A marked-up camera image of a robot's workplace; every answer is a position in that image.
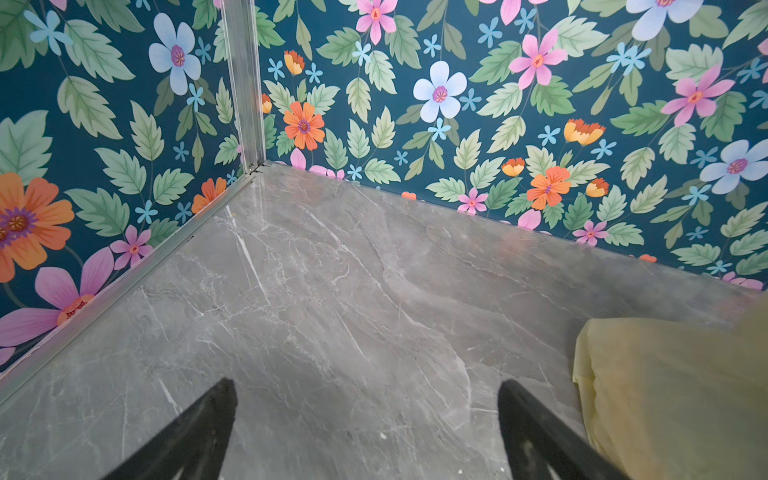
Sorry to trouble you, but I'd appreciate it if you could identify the yellow plastic fruit-print bag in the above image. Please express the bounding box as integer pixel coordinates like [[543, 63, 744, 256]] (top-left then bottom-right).
[[573, 296, 767, 479]]

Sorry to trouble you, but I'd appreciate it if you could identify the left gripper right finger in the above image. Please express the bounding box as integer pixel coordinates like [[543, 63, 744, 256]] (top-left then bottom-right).
[[497, 379, 627, 480]]

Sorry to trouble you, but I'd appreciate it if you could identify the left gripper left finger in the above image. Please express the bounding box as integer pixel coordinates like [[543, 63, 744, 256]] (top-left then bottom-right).
[[105, 378, 238, 480]]

